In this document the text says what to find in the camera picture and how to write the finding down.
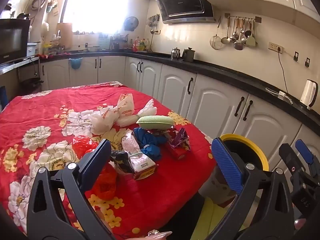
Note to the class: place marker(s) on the white lower kitchen cabinets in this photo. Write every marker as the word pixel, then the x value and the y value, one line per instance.
pixel 212 110

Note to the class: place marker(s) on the yellow-rimmed trash bin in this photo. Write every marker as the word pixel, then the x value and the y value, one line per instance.
pixel 260 152

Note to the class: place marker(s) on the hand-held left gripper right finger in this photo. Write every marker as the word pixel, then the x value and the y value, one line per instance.
pixel 227 165

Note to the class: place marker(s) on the printed white plastic bag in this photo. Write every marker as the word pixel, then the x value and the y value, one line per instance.
pixel 125 105

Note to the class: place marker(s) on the dark snack packet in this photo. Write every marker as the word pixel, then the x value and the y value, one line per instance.
pixel 122 161

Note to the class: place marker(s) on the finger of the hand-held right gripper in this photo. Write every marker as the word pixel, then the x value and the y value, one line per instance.
pixel 303 151
pixel 291 162

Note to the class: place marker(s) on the group of condiment bottles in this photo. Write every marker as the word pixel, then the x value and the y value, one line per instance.
pixel 141 45

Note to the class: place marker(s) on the white brown-edged packet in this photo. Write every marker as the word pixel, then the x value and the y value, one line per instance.
pixel 142 166

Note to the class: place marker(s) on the hanging kitchen tools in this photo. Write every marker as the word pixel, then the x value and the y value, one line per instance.
pixel 154 22

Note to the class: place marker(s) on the light green sponge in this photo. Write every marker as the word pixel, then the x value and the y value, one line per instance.
pixel 155 122

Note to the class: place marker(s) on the yellow-green cloth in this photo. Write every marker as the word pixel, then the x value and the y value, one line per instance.
pixel 212 220

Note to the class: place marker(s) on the person's left hand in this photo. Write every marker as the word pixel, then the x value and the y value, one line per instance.
pixel 160 235

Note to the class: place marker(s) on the black range hood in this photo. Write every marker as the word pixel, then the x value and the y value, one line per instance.
pixel 185 2

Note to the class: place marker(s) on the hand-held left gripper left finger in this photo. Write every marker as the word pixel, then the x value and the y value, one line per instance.
pixel 96 160

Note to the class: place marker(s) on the purple foil snack wrapper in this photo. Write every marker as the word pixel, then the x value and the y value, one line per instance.
pixel 181 138

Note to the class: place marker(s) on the white printed snack packet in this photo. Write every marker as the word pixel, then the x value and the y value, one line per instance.
pixel 131 143

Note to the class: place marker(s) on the green spatula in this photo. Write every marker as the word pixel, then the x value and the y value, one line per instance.
pixel 251 41

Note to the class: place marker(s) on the orange-red plastic bag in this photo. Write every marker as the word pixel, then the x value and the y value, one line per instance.
pixel 106 183

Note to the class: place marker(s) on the red plastic bag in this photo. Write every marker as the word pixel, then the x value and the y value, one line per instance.
pixel 83 146

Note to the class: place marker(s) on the white electric kettle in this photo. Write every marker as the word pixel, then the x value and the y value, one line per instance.
pixel 308 95

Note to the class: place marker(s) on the blue hanging basin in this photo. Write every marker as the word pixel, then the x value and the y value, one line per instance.
pixel 76 63

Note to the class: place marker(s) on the kitchen window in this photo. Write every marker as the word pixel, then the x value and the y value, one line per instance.
pixel 95 5

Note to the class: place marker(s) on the person's right hand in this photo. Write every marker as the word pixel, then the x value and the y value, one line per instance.
pixel 300 223

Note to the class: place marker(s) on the black kitchen countertop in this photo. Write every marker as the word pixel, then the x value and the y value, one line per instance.
pixel 225 72

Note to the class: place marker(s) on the twisted white plastic bag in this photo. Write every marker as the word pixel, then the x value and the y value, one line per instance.
pixel 147 108

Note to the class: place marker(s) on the black wall hook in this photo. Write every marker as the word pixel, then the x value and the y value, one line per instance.
pixel 296 57
pixel 307 62

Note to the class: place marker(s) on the blue plastic bag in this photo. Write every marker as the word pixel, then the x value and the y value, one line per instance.
pixel 147 140

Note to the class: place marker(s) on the small dark fan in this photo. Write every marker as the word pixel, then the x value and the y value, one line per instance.
pixel 131 23

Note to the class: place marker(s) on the large metal ladle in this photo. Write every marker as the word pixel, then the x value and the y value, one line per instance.
pixel 238 45

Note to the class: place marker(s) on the black microwave oven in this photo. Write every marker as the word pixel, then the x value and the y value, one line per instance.
pixel 12 41

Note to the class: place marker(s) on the beige wall power outlet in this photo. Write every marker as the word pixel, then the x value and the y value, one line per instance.
pixel 275 48

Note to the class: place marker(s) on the red floral blanket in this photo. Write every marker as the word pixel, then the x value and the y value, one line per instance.
pixel 50 105

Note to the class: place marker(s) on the wooden cutting board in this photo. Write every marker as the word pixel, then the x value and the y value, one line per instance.
pixel 65 33

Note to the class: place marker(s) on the wall utensil rail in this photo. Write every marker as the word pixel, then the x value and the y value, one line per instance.
pixel 242 18

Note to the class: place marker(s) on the dark lidded pot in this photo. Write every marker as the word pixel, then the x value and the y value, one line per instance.
pixel 188 55

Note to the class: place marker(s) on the metal slotted spoon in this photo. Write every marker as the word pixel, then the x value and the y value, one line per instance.
pixel 234 36

